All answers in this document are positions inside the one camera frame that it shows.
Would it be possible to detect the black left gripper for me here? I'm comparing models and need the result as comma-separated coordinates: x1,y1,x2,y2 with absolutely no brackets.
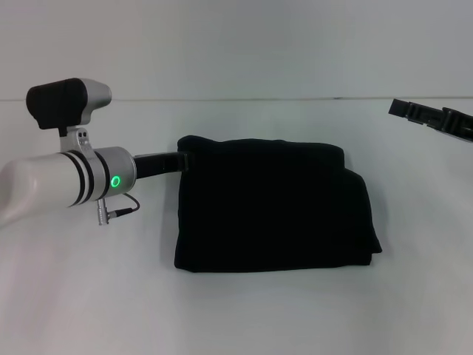
132,149,196,180

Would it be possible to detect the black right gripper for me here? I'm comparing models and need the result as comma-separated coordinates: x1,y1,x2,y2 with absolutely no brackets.
388,98,473,143

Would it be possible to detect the black shirt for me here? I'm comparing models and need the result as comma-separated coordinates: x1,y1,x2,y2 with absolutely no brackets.
173,135,384,275

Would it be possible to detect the left gripper cable with plug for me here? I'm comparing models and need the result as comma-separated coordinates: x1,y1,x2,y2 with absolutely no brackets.
96,192,141,226

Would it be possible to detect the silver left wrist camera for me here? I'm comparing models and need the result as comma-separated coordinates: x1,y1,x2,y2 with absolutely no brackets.
25,77,112,152

